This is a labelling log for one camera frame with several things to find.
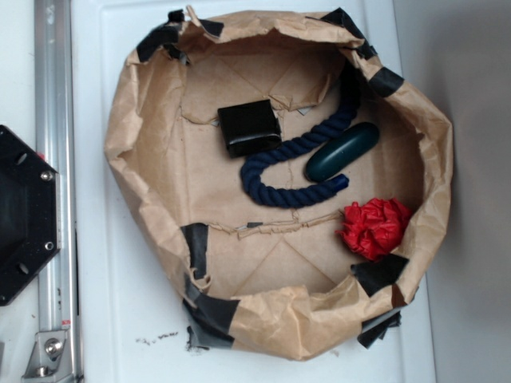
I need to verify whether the black box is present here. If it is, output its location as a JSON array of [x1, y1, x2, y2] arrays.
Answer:
[[217, 100, 282, 158]]

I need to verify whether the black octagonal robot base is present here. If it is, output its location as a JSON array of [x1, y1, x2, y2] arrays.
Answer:
[[0, 125, 59, 306]]

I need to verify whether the brown paper bag bin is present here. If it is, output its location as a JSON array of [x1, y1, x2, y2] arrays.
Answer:
[[105, 9, 453, 361]]

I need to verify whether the dark green oval case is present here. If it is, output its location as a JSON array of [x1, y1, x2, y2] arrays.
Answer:
[[305, 122, 380, 183]]

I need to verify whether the red crumpled paper ball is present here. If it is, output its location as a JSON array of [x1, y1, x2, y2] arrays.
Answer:
[[335, 198, 413, 262]]

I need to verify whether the white plastic tray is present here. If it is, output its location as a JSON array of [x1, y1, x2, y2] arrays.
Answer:
[[71, 1, 436, 382]]

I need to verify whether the navy blue twisted rope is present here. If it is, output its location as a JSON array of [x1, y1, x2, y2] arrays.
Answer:
[[240, 63, 362, 209]]

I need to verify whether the aluminium extrusion rail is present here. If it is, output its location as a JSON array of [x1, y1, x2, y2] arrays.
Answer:
[[34, 1, 84, 382]]

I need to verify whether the metal corner bracket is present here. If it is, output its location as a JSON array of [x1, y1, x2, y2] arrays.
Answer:
[[21, 330, 74, 382]]

